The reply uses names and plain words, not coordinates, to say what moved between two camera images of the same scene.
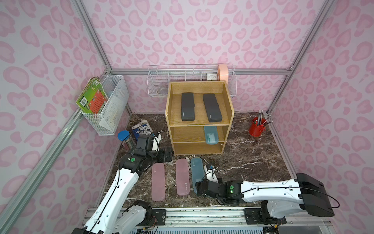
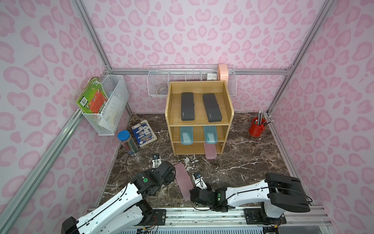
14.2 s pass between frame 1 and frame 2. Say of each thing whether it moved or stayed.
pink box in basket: stayed
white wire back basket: stayed
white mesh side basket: stayed
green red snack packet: stayed
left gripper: moved
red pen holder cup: stayed
